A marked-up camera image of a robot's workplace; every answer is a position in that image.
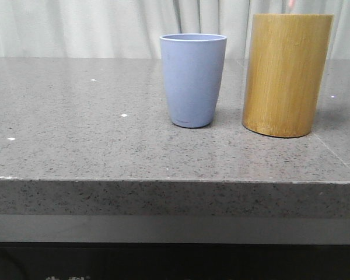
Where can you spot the white curtain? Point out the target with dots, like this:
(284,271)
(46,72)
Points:
(131,29)

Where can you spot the bamboo cylinder holder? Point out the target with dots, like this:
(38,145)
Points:
(286,63)

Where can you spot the blue cup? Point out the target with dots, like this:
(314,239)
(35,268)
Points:
(192,66)

